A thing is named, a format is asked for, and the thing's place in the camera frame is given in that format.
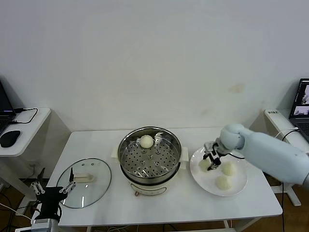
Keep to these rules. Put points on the white round plate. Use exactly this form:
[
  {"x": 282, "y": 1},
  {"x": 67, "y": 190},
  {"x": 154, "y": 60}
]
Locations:
[{"x": 200, "y": 178}]

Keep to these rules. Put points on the small white printed label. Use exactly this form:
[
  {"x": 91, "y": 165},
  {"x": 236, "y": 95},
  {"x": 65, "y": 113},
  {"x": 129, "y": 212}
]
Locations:
[{"x": 272, "y": 112}]

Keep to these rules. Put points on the grey laptop with lit screen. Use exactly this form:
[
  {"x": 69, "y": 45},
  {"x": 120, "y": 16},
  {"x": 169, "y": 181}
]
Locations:
[{"x": 301, "y": 123}]

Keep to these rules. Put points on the cream electric cooker pot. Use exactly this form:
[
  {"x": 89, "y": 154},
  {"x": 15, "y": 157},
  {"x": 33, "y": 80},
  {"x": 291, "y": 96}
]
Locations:
[{"x": 149, "y": 187}]

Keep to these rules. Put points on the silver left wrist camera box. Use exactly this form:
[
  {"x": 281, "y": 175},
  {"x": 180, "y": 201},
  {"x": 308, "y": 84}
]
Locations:
[{"x": 44, "y": 223}]

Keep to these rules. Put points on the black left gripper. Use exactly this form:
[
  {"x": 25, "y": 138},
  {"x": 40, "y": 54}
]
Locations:
[{"x": 49, "y": 199}]

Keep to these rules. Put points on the white table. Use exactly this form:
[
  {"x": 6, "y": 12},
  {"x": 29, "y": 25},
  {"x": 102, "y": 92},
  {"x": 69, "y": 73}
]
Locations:
[{"x": 96, "y": 142}]

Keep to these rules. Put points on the black laptop with dark screen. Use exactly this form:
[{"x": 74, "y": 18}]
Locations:
[{"x": 4, "y": 101}]

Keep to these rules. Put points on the perforated steel steamer basket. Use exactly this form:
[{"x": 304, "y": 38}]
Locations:
[{"x": 173, "y": 147}]

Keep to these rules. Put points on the white side desk with mouse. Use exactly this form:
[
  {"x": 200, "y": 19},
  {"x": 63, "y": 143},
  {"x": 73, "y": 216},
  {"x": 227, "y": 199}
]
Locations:
[{"x": 31, "y": 130}]

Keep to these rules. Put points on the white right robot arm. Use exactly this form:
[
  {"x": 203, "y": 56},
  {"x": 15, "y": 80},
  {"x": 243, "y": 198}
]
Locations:
[{"x": 265, "y": 149}]

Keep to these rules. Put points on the white side desk with label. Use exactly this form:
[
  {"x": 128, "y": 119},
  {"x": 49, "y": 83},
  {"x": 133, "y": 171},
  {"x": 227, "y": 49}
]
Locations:
[{"x": 275, "y": 122}]

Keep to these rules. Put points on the white steamed baozi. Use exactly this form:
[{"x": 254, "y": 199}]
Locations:
[
  {"x": 146, "y": 141},
  {"x": 223, "y": 183},
  {"x": 203, "y": 164},
  {"x": 229, "y": 169}
]

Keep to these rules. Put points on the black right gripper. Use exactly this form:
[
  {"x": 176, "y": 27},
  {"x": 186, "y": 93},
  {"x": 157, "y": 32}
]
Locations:
[{"x": 216, "y": 148}]

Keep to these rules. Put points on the black computer mouse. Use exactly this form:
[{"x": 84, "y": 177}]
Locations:
[{"x": 9, "y": 138}]

